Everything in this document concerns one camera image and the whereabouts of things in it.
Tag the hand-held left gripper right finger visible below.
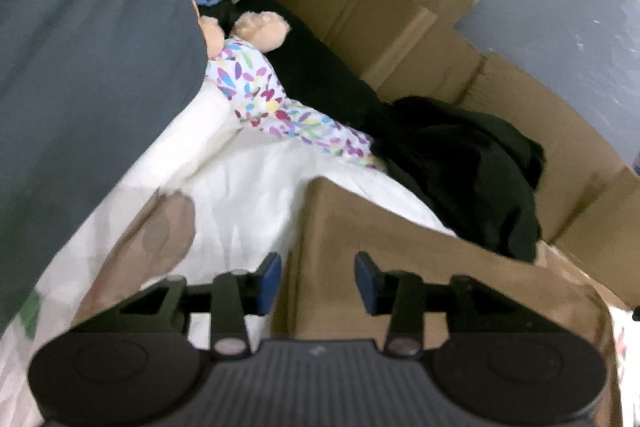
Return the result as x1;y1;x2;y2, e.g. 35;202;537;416
353;251;569;356

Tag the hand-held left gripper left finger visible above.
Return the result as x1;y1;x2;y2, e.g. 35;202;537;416
70;251;283;356

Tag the brown printed t-shirt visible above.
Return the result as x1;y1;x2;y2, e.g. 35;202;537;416
271;176;627;427

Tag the white patterned bedsheet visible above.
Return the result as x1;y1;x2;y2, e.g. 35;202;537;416
0;81;640;427

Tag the black crumpled clothing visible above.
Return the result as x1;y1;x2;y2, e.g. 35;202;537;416
199;0;547;264

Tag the doll in floral dress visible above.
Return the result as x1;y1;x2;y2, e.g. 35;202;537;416
199;16;382;171

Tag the brown cardboard sheet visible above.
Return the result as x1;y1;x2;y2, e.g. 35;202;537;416
261;0;640;309

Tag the dark grey-green garment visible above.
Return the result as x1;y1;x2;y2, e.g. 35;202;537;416
0;0;209;334

